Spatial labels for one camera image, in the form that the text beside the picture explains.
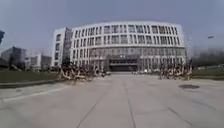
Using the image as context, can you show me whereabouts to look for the large white curved building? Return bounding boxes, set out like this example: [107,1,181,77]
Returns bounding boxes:
[50,21,188,73]

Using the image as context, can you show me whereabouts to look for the row of parked bicycles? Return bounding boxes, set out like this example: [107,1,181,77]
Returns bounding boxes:
[157,62,194,81]
[58,63,107,83]

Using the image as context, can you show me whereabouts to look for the dark manhole cover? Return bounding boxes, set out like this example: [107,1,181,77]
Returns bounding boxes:
[178,83,201,90]

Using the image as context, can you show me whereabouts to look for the grey kerb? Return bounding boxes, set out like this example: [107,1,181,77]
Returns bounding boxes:
[0,78,63,90]

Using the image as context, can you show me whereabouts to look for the grey low buildings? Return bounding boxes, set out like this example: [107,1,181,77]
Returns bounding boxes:
[0,45,53,71]

